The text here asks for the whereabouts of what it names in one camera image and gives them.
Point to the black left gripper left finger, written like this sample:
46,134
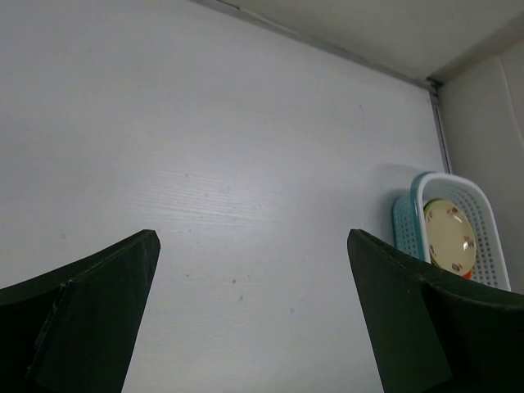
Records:
74,329

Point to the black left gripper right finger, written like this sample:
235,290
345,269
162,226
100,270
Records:
432,331

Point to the cream plate with small motifs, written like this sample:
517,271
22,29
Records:
459,252

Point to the lime green plate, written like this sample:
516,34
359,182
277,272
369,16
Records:
434,216

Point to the white perforated plastic bin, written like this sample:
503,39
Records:
410,230

